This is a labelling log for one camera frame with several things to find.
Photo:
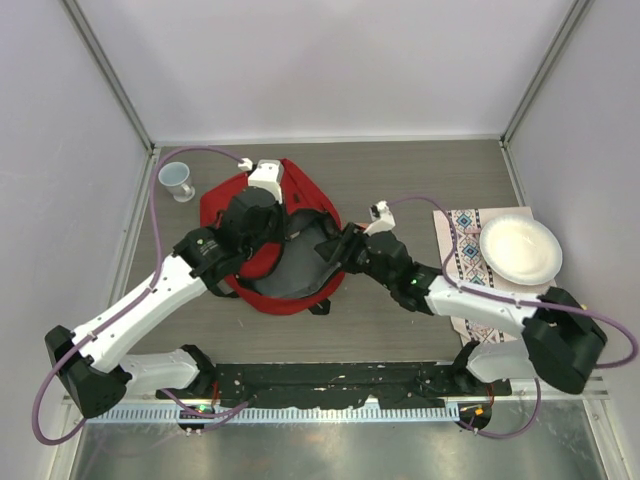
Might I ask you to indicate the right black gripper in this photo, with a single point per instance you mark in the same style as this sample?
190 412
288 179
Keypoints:
339 250

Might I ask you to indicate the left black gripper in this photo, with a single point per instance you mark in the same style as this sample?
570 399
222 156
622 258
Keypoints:
279 211

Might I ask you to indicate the red backpack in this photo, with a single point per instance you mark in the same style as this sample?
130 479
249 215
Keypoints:
288 276

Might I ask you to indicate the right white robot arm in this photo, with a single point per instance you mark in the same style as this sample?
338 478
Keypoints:
552 339

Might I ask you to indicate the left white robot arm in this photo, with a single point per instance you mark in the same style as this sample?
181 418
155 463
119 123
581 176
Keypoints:
87 360

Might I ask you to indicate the translucent plastic cup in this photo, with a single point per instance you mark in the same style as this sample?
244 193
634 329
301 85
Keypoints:
175 177

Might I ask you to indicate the patterned cloth placemat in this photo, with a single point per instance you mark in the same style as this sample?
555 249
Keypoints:
468 262

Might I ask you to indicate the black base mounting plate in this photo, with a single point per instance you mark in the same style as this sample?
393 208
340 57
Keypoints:
396 385

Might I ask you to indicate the white paper plate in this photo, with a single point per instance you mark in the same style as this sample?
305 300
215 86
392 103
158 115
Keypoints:
521 250

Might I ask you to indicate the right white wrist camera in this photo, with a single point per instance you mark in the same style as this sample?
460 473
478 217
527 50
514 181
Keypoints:
382 219

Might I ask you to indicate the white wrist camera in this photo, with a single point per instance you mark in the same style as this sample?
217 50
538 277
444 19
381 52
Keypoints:
265 174
382 219

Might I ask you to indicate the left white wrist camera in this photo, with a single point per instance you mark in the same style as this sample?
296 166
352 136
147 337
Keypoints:
265 174

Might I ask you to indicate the slotted cable duct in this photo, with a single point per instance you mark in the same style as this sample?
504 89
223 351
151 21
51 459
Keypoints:
369 412

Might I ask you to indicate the aluminium frame rail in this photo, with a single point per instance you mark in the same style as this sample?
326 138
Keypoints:
595 388

